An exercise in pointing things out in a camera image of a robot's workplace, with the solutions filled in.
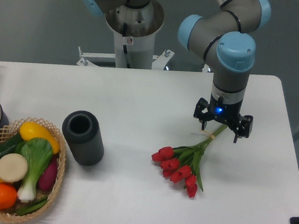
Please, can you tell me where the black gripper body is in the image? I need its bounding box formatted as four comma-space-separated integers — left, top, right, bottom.
196, 94, 253, 132

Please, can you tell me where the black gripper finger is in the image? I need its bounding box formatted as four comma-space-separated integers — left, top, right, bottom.
194, 106, 209, 130
233, 119, 252, 144

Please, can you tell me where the red tulip bouquet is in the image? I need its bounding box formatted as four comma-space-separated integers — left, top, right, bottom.
151, 125, 227, 198

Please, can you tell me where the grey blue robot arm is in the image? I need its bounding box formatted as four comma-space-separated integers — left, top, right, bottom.
82, 0, 271, 138

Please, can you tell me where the dark grey ribbed vase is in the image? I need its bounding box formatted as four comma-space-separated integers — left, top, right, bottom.
62, 110, 104, 166

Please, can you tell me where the green bok choy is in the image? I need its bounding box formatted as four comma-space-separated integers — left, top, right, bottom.
17, 138, 53, 203

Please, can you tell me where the purple sweet potato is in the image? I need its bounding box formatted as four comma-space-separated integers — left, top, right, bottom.
37, 157, 58, 191

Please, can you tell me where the woven wicker basket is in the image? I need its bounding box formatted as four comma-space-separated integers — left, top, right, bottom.
0, 113, 71, 224

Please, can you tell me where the green bean pod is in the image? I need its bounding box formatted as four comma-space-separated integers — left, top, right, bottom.
15, 197, 48, 216

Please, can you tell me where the beige round slice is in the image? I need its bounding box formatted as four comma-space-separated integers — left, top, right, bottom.
0, 153, 28, 183

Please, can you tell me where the orange fruit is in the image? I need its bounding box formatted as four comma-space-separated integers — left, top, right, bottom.
0, 183, 18, 210

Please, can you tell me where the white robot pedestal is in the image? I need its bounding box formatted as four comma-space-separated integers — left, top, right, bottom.
77, 0, 175, 70

